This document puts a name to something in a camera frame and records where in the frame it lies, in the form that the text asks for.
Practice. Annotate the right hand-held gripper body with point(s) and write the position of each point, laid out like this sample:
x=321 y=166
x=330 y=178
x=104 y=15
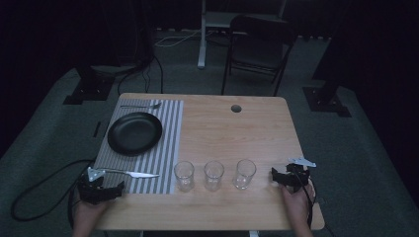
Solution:
x=298 y=176

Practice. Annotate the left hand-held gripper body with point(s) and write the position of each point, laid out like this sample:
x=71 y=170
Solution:
x=94 y=192

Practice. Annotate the person's left hand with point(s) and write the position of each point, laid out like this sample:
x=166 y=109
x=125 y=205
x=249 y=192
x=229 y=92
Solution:
x=90 y=210

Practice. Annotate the person's right hand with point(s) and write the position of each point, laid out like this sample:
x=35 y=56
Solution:
x=298 y=205

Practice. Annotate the silver table knife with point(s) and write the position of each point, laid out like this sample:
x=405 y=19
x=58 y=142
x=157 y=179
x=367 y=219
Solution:
x=135 y=173

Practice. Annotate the clear drinking glass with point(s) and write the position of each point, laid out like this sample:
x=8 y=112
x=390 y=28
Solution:
x=184 y=176
x=213 y=175
x=244 y=173

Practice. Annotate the black round plate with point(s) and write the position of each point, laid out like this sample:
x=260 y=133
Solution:
x=134 y=133

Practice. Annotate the small black floor object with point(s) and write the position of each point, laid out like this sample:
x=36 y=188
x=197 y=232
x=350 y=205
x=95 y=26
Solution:
x=97 y=129

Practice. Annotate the grey striped placemat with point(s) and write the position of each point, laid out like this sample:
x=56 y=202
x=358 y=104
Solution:
x=168 y=138

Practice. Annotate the silver fork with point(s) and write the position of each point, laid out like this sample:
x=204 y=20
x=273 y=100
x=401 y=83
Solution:
x=141 y=106

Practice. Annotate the black folding chair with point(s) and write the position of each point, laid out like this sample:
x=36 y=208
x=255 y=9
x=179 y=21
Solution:
x=260 y=36

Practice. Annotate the black stand with base plate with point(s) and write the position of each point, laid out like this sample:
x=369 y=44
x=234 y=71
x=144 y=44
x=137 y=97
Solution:
x=326 y=98
x=89 y=87

